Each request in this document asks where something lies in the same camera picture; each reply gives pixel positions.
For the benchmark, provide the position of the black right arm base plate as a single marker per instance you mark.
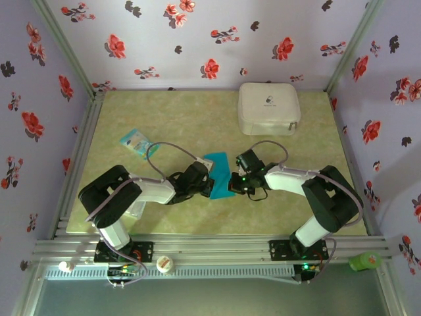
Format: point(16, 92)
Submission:
point(279, 250)

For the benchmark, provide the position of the green plastic bottle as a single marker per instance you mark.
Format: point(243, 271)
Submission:
point(363, 261)

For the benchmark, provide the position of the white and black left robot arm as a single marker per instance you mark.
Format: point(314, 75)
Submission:
point(154, 191)

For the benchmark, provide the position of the clear plastic bag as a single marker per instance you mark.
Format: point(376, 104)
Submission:
point(138, 210)

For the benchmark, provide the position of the blue square paper sheet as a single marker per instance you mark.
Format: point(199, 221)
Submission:
point(220, 164)

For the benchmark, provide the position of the aluminium side rail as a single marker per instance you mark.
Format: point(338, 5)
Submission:
point(336, 115)
point(86, 131)

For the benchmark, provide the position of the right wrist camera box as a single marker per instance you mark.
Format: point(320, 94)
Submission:
point(250, 159)

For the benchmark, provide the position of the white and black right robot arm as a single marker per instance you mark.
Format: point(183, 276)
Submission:
point(286, 179)

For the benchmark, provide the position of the aluminium lower frame bar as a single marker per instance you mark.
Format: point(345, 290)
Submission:
point(393, 293)
point(28, 289)

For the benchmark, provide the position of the light blue snack packet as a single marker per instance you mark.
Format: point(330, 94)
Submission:
point(138, 143)

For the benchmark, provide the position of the aluminium frame rail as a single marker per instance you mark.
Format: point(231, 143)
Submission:
point(213, 248)

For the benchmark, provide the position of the aluminium corner post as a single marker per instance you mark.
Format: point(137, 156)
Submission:
point(62, 46)
point(353, 46)

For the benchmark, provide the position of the white jar with red label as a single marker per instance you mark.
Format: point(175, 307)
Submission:
point(165, 264)

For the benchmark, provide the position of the small white bottle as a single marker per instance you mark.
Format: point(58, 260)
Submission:
point(65, 266)

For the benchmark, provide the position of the circuit board with lit leds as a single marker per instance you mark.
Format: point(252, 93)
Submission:
point(123, 271)
point(309, 268)

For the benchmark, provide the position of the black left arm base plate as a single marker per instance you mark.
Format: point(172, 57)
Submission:
point(146, 250)

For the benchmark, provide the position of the white zippered pouch case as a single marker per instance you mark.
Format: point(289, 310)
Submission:
point(268, 108)

